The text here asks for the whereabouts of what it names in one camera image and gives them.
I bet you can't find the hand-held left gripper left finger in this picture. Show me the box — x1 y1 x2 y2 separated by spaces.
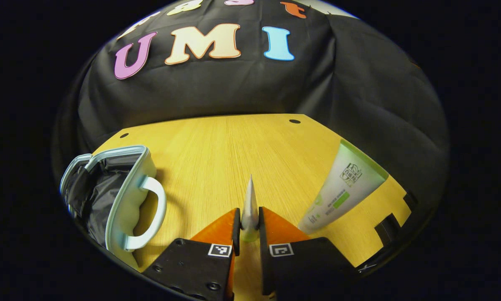
142 208 240 301

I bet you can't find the light blue suitcase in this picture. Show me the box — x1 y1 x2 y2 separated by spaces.
59 145 167 268

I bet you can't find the white tube green end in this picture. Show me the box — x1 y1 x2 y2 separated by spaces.
297 139 389 235

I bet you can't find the black table edge bracket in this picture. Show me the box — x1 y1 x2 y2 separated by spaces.
374 213 401 247
403 190 419 209

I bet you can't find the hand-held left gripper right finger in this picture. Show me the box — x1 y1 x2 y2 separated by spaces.
259 206 358 301

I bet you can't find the small pale green tube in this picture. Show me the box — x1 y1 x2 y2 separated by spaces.
240 175 260 243

